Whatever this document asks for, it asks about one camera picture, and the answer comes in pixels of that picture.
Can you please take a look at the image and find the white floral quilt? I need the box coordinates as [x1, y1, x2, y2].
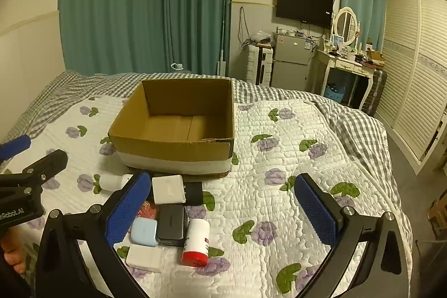
[0, 96, 413, 298]

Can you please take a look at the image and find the person's left hand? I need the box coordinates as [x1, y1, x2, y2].
[0, 226, 27, 274]

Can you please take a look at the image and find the white power bank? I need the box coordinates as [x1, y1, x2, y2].
[126, 245, 165, 273]

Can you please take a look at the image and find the red patterned small case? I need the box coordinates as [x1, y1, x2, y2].
[139, 200, 158, 221]

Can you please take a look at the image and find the wide teal curtain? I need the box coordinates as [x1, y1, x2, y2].
[58, 0, 234, 76]

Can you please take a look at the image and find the silver small fridge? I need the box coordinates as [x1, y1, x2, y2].
[272, 33, 315, 89]

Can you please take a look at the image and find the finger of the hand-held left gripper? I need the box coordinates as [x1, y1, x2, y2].
[0, 135, 31, 161]
[0, 149, 68, 196]

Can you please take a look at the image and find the black and white bottle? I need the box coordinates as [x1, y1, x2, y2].
[155, 204, 186, 247]

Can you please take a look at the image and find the black wall television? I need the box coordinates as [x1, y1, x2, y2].
[276, 0, 334, 29]

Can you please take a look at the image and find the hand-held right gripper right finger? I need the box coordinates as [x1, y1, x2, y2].
[293, 173, 414, 298]

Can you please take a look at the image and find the white oval vanity mirror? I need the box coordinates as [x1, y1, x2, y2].
[333, 7, 360, 46]

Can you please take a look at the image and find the white dressing table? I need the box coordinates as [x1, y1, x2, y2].
[312, 48, 376, 110]

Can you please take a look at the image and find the clear plastic bag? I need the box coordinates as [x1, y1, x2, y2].
[249, 31, 273, 44]

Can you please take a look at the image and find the dark suitcase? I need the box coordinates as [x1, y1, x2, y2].
[361, 68, 388, 116]

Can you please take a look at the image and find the black case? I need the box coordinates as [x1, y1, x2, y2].
[183, 182, 204, 206]

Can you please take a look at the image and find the hanging wall cable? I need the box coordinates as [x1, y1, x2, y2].
[238, 6, 249, 48]

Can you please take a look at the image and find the light blue earbud case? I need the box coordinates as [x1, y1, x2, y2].
[131, 217, 160, 247]

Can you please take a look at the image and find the white square charger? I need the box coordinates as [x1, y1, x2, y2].
[152, 174, 187, 205]

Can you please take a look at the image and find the white louvered wardrobe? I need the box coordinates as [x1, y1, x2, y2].
[374, 0, 447, 175]

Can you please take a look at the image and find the blue plastic basket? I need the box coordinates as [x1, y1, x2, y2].
[323, 84, 346, 103]

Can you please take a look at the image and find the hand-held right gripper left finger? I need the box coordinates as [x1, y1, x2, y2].
[35, 171, 152, 298]

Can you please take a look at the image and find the white cylindrical charger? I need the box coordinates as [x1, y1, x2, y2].
[99, 173, 134, 194]

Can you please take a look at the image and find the brown cardboard box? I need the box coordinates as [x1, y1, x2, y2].
[108, 77, 235, 176]

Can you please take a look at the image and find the white bottle with red cap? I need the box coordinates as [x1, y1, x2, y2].
[182, 218, 210, 268]

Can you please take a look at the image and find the white mop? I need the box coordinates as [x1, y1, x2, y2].
[217, 0, 227, 77]

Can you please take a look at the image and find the wooden stool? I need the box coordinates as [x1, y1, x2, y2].
[428, 193, 447, 239]

